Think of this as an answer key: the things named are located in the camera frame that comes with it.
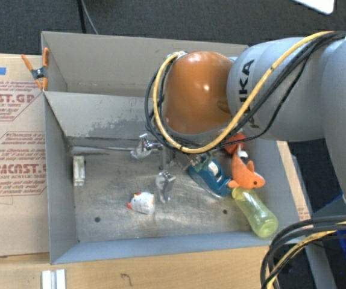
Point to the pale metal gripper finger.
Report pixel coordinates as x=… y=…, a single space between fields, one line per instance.
x=164 y=185
x=145 y=144

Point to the white toy chicken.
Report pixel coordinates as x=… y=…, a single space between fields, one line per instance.
x=143 y=203

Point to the blue tape dispenser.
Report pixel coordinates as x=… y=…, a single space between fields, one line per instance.
x=209 y=179

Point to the grey metal bin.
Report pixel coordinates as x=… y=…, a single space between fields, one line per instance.
x=115 y=167

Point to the orange toy fish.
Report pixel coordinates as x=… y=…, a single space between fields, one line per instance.
x=245 y=175

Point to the small white plastic block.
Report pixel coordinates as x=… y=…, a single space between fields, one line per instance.
x=79 y=171

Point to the yellow-green clear plastic bottle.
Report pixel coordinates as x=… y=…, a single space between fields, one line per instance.
x=257 y=214

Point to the brown cardboard board red print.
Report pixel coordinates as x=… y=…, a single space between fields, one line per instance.
x=16 y=161

